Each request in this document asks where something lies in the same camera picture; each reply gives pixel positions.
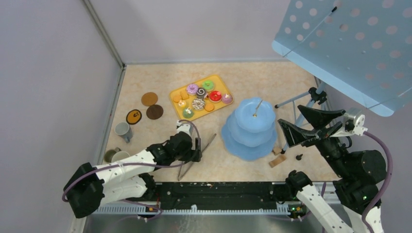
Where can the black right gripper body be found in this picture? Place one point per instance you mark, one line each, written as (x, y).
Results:
(323, 134)

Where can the olive green cup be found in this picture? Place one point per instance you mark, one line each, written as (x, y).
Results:
(108, 155)

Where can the round orange biscuit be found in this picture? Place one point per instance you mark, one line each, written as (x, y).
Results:
(176, 98)
(209, 107)

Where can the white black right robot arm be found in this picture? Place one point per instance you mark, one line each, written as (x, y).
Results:
(359, 172)

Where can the sprinkled chocolate donut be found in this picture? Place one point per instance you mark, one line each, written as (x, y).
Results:
(198, 104)

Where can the blue three-tier cake stand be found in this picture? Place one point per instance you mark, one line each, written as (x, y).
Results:
(249, 132)

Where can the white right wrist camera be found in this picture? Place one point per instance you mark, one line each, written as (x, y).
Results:
(353, 124)

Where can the blue perforated board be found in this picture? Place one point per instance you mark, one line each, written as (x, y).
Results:
(362, 48)

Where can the black yellow round coaster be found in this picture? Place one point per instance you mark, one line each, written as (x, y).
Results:
(134, 117)

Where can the grey mug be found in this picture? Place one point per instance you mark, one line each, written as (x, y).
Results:
(124, 130)

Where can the round orange biscuit left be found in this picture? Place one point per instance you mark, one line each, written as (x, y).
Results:
(176, 98)

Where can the purple frosted donut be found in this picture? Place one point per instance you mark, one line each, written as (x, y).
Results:
(192, 89)

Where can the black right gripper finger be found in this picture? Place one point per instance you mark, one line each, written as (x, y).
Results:
(292, 133)
(319, 118)

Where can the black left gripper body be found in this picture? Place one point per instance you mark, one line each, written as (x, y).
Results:
(189, 154)

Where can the metal food tongs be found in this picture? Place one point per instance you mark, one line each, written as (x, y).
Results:
(181, 174)

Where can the square orange biscuit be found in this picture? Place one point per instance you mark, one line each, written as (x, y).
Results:
(184, 95)

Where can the green frosted donut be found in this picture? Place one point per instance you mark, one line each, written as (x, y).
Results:
(208, 85)

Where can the yellow serving tray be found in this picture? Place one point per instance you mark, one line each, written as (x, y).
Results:
(219, 86)

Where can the blue metal tripod stand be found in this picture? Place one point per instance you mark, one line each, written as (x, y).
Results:
(317, 95)

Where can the small wooden block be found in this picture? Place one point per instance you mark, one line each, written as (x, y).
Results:
(276, 150)

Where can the small yellow cream cake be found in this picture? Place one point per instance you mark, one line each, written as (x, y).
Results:
(182, 104)

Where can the chocolate swirl roll cake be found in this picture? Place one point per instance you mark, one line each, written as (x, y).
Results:
(201, 93)

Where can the dark brown round coaster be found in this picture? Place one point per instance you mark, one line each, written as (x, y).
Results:
(154, 112)

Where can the cream white cup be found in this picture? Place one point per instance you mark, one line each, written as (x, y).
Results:
(120, 156)

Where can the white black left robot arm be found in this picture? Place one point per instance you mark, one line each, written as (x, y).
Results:
(93, 186)

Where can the white cable duct strip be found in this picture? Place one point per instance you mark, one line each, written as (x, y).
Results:
(132, 209)

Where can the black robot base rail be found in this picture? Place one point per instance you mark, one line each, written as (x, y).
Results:
(218, 195)

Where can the light brown round coaster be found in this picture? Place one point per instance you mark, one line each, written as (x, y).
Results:
(149, 99)

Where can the red frosted donut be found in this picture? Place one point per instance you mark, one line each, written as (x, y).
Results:
(215, 96)

